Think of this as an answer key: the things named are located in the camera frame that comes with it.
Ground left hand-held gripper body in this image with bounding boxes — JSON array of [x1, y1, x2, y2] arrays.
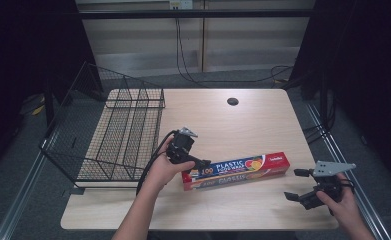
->
[[165, 126, 199, 165]]

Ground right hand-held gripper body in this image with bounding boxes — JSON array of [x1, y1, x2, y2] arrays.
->
[[298, 160, 357, 212]]

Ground red blue plastic wrap box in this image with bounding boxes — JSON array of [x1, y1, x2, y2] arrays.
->
[[181, 151, 291, 192]]

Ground person's right hand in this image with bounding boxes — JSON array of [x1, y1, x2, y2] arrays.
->
[[315, 172, 359, 229]]

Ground person's left hand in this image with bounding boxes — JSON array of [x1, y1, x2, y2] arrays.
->
[[145, 137, 196, 195]]

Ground dark curtain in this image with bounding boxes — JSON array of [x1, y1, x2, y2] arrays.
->
[[0, 0, 104, 181], [282, 0, 391, 188]]

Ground black horizontal bar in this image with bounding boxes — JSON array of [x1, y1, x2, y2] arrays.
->
[[77, 8, 317, 20]]

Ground white power outlet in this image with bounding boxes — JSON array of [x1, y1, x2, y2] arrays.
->
[[169, 0, 194, 10]]

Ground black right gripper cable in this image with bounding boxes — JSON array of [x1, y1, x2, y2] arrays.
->
[[338, 177, 356, 195]]

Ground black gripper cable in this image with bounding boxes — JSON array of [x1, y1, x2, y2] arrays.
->
[[135, 129, 179, 197], [338, 177, 356, 195]]

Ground metal floor rail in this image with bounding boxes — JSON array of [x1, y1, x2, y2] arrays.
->
[[305, 103, 391, 240], [0, 129, 61, 240]]

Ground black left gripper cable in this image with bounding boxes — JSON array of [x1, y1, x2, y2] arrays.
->
[[135, 129, 179, 197]]

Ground black floor cables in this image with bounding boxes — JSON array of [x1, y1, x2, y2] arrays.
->
[[302, 96, 338, 146]]

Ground black wire basket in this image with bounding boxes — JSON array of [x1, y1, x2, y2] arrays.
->
[[39, 61, 167, 190]]

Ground black wall cable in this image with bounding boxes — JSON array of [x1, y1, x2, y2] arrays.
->
[[175, 17, 296, 89]]

